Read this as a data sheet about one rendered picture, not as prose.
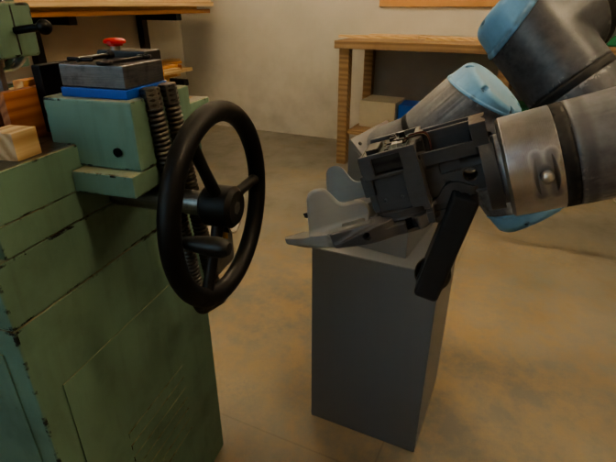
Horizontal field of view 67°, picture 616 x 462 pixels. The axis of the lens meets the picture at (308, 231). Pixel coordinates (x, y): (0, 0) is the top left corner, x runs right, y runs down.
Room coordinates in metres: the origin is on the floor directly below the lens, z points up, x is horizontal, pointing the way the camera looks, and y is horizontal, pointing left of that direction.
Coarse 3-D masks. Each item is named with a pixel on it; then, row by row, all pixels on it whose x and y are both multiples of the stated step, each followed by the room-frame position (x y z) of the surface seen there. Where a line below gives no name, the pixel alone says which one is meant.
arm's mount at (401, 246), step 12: (348, 144) 0.99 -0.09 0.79; (360, 144) 0.99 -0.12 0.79; (348, 156) 0.99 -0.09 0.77; (360, 156) 0.97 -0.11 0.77; (348, 168) 0.99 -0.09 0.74; (372, 216) 0.95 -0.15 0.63; (384, 240) 0.94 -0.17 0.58; (396, 240) 0.92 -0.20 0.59; (408, 240) 0.92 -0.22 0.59; (384, 252) 0.94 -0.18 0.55; (396, 252) 0.92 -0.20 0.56; (408, 252) 0.92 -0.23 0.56
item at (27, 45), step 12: (0, 12) 0.67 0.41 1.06; (12, 12) 0.69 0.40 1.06; (24, 12) 0.71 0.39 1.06; (0, 24) 0.67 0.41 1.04; (12, 24) 0.69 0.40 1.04; (24, 24) 0.71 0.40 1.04; (0, 36) 0.67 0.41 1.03; (12, 36) 0.68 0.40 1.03; (24, 36) 0.70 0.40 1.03; (36, 36) 0.72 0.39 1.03; (0, 48) 0.66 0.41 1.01; (12, 48) 0.68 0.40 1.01; (24, 48) 0.70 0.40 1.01; (36, 48) 0.72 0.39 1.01; (0, 60) 0.70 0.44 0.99
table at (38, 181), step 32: (192, 96) 0.95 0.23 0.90; (0, 160) 0.53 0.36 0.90; (32, 160) 0.53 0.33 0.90; (64, 160) 0.58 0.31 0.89; (0, 192) 0.48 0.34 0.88; (32, 192) 0.52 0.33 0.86; (64, 192) 0.57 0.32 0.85; (96, 192) 0.57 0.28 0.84; (128, 192) 0.56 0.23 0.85; (0, 224) 0.47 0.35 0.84
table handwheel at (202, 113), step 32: (192, 128) 0.54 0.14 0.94; (192, 160) 0.55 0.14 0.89; (256, 160) 0.71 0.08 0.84; (160, 192) 0.48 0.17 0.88; (192, 192) 0.61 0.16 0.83; (224, 192) 0.59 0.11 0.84; (256, 192) 0.71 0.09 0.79; (160, 224) 0.47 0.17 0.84; (224, 224) 0.58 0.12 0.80; (256, 224) 0.70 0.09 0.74; (160, 256) 0.47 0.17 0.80; (192, 288) 0.49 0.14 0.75; (224, 288) 0.57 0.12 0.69
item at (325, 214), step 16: (320, 192) 0.41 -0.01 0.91; (320, 208) 0.41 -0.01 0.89; (336, 208) 0.41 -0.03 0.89; (352, 208) 0.41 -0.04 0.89; (368, 208) 0.41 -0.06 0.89; (320, 224) 0.41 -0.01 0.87; (336, 224) 0.41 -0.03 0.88; (352, 224) 0.40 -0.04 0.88; (288, 240) 0.42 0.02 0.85; (304, 240) 0.41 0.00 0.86; (320, 240) 0.40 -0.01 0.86
